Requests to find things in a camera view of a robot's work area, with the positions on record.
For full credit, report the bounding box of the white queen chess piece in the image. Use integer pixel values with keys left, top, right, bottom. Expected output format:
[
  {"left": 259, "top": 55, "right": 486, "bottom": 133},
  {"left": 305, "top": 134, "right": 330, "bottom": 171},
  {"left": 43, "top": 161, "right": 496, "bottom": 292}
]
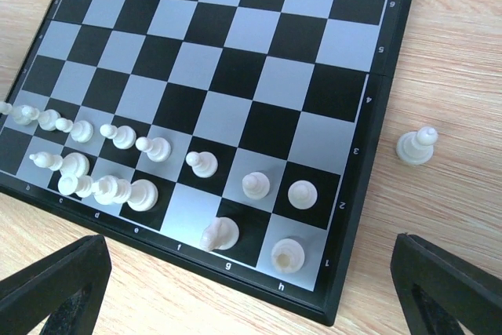
[{"left": 57, "top": 174, "right": 94, "bottom": 198}]

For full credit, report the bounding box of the white bishop chess piece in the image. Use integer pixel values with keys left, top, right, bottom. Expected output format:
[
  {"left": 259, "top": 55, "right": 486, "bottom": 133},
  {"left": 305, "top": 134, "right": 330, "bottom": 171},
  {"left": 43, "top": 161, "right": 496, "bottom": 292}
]
[{"left": 29, "top": 151, "right": 89, "bottom": 177}]

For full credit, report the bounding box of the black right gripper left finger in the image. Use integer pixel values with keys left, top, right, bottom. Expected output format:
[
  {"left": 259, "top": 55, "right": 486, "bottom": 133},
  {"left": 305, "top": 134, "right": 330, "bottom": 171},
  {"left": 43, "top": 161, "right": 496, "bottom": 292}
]
[{"left": 1, "top": 235, "right": 111, "bottom": 334}]

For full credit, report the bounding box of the white chess piece off board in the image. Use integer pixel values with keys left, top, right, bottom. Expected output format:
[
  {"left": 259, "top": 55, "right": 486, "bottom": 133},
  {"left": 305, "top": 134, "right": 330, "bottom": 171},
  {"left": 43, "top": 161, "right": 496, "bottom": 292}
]
[
  {"left": 20, "top": 105, "right": 61, "bottom": 131},
  {"left": 271, "top": 238, "right": 305, "bottom": 274},
  {"left": 92, "top": 175, "right": 158, "bottom": 212},
  {"left": 0, "top": 101, "right": 31, "bottom": 126},
  {"left": 396, "top": 126, "right": 438, "bottom": 166}
]

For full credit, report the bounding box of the black and grey chessboard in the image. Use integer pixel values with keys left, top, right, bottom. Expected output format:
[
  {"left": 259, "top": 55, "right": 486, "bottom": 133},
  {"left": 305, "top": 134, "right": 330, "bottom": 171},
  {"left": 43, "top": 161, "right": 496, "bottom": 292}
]
[{"left": 1, "top": 0, "right": 411, "bottom": 326}]

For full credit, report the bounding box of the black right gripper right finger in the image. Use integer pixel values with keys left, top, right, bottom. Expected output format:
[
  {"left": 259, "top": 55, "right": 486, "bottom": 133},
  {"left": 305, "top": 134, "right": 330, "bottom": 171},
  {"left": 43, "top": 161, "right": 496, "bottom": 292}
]
[{"left": 391, "top": 233, "right": 501, "bottom": 334}]

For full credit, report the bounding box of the white knight chess piece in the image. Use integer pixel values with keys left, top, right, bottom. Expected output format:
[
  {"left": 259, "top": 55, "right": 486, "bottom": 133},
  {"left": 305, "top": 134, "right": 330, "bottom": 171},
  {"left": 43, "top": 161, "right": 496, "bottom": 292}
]
[{"left": 199, "top": 217, "right": 240, "bottom": 252}]

